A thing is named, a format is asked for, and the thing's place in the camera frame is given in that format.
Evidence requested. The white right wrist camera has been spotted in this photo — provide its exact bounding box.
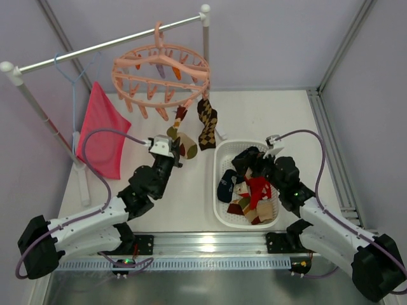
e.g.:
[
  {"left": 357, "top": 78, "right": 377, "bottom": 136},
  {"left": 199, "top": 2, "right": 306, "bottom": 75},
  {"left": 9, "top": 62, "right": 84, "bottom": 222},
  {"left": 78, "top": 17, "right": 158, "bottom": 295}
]
[{"left": 263, "top": 135, "right": 284, "bottom": 159}]

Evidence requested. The white metal clothes rack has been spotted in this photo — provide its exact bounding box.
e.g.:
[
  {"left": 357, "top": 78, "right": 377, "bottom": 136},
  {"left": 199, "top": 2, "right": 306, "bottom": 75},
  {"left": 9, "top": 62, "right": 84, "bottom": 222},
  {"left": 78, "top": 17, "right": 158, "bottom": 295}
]
[{"left": 1, "top": 1, "right": 211, "bottom": 207}]

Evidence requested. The aluminium rail frame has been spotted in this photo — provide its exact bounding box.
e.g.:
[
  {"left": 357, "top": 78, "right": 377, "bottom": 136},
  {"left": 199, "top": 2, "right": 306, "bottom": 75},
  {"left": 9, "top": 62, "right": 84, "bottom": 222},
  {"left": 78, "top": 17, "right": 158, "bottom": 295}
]
[{"left": 38, "top": 88, "right": 387, "bottom": 258}]

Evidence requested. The beige striped sock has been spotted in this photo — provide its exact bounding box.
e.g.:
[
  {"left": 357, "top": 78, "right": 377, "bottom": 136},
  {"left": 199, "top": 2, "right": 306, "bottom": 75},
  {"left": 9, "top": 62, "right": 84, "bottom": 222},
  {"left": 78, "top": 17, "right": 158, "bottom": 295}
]
[{"left": 227, "top": 197, "right": 277, "bottom": 225}]

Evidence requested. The light blue wire hanger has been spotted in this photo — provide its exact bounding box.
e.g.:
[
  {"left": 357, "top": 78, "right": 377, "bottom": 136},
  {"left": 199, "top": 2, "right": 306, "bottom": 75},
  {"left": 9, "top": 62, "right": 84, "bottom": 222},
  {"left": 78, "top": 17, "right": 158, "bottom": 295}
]
[{"left": 53, "top": 51, "right": 102, "bottom": 155}]

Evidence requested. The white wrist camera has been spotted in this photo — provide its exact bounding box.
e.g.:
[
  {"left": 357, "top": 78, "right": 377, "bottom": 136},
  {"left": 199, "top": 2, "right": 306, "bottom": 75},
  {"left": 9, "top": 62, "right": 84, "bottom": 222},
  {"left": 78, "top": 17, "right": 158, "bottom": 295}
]
[
  {"left": 263, "top": 135, "right": 284, "bottom": 159},
  {"left": 149, "top": 135, "right": 174, "bottom": 158}
]

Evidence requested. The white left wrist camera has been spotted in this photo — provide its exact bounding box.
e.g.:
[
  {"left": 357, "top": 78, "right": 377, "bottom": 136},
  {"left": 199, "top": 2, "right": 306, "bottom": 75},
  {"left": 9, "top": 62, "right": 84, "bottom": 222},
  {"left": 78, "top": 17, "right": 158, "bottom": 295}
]
[{"left": 149, "top": 135, "right": 174, "bottom": 158}]

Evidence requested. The pink cloth towel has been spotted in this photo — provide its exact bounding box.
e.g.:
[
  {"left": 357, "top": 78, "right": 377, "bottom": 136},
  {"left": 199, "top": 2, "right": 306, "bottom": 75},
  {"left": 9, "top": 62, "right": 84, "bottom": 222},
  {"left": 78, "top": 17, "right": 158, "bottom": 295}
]
[{"left": 76, "top": 82, "right": 132, "bottom": 180}]

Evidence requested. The dark striped sock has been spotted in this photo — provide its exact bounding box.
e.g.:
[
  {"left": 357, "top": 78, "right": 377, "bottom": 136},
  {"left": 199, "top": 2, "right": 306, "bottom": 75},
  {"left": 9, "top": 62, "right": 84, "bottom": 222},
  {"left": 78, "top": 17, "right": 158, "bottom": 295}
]
[{"left": 167, "top": 106, "right": 198, "bottom": 159}]

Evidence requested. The navy patterned sock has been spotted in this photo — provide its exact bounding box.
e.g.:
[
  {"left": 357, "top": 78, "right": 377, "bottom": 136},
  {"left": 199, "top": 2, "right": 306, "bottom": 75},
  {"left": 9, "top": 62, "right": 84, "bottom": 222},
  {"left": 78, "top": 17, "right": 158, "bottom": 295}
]
[{"left": 216, "top": 169, "right": 244, "bottom": 203}]

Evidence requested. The navy sock red toe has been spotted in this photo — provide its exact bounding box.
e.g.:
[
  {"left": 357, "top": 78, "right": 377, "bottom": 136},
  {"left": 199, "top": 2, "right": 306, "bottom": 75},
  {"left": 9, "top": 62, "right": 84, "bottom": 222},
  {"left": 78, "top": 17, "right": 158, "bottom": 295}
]
[{"left": 235, "top": 146, "right": 260, "bottom": 194}]

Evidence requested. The pink round clip hanger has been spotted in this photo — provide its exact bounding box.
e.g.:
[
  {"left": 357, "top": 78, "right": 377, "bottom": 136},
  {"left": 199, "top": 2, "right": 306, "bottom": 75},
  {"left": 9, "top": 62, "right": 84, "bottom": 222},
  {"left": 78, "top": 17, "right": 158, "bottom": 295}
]
[{"left": 111, "top": 22, "right": 210, "bottom": 121}]

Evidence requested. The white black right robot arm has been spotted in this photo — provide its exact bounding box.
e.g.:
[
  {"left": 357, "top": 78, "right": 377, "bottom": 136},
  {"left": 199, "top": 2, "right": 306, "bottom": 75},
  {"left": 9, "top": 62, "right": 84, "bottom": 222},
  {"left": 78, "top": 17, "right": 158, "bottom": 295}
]
[{"left": 232, "top": 151, "right": 406, "bottom": 302}]

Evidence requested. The white cable duct strip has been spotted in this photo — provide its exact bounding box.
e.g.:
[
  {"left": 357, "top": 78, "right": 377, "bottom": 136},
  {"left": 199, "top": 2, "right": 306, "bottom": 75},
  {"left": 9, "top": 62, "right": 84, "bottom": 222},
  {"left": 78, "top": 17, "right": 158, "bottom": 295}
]
[{"left": 57, "top": 256, "right": 291, "bottom": 271}]

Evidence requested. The brown yellow argyle sock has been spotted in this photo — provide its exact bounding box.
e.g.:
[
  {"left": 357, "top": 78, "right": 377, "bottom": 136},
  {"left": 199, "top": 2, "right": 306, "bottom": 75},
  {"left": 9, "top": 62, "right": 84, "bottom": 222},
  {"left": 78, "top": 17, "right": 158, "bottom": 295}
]
[{"left": 197, "top": 99, "right": 217, "bottom": 151}]

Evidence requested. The white perforated plastic basket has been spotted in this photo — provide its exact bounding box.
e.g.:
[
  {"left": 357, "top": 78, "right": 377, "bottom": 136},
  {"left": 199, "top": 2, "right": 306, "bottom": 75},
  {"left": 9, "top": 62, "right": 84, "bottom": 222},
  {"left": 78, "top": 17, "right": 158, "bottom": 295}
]
[{"left": 213, "top": 140, "right": 280, "bottom": 230}]

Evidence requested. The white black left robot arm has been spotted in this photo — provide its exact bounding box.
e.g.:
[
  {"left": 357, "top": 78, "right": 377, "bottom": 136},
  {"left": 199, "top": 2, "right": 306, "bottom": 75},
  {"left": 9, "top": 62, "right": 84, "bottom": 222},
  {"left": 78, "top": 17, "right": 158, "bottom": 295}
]
[{"left": 15, "top": 136, "right": 182, "bottom": 280}]

